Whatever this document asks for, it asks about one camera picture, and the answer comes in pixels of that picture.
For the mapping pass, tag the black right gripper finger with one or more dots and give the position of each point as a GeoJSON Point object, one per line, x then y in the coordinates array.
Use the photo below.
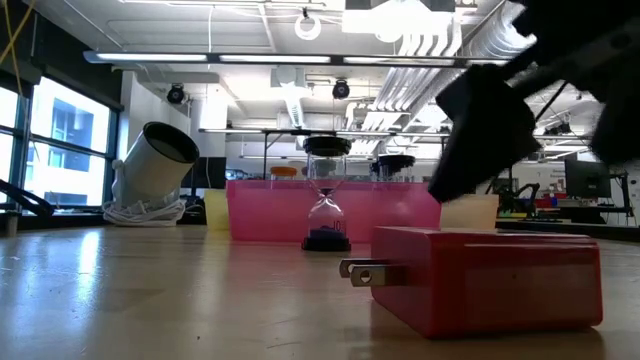
{"type": "Point", "coordinates": [485, 135]}
{"type": "Point", "coordinates": [620, 130]}

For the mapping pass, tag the black cap hourglass blue sand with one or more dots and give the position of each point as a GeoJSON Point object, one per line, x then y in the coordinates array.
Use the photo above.
{"type": "Point", "coordinates": [326, 145]}

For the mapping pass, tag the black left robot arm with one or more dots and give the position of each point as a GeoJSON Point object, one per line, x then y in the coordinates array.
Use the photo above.
{"type": "Point", "coordinates": [25, 197]}

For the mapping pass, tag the black computer monitor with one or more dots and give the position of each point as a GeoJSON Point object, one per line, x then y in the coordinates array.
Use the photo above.
{"type": "Point", "coordinates": [587, 177]}
{"type": "Point", "coordinates": [205, 172]}

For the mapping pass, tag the black background desk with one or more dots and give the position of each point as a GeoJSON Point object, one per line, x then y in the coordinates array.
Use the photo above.
{"type": "Point", "coordinates": [575, 215]}

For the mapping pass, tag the red translucent plastic bin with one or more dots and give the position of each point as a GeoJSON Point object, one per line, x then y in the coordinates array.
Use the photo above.
{"type": "Point", "coordinates": [270, 210]}

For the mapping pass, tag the yellow translucent plastic bin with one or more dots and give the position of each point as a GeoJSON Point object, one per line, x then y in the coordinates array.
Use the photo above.
{"type": "Point", "coordinates": [216, 210]}

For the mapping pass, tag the rig light bar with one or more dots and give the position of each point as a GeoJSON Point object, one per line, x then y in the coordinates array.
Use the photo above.
{"type": "Point", "coordinates": [150, 56]}

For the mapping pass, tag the black ceiling camera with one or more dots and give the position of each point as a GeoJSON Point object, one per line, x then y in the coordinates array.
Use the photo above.
{"type": "Point", "coordinates": [341, 89]}
{"type": "Point", "coordinates": [562, 129]}
{"type": "Point", "coordinates": [176, 93]}

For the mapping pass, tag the silver ventilation duct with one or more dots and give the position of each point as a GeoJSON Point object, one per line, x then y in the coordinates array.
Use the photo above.
{"type": "Point", "coordinates": [490, 35]}

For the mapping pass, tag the red wall charger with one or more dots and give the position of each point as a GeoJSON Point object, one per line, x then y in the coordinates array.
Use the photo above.
{"type": "Point", "coordinates": [490, 280]}

